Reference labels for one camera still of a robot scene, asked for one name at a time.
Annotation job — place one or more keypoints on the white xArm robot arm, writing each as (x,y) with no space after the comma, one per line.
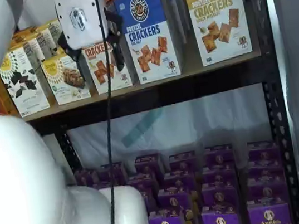
(19,165)

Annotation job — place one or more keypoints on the Simple Mills almond bar box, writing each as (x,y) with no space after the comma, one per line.
(60,51)
(63,82)

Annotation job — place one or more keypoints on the Simple Mills sweet thins box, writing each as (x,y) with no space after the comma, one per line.
(43,42)
(31,49)
(54,30)
(24,85)

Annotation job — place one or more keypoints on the wooden shelf board with crackers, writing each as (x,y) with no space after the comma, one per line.
(162,84)

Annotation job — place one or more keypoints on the yellow honey mustard cracker box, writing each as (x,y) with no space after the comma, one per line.
(218,23)

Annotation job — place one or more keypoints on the black metal shelf rack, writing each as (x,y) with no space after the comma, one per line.
(275,98)

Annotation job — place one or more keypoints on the blue sea salt cracker box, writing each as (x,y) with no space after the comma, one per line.
(149,33)

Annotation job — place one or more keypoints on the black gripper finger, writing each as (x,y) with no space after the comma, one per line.
(114,32)
(75,57)

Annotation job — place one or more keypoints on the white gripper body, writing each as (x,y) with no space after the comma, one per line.
(78,15)

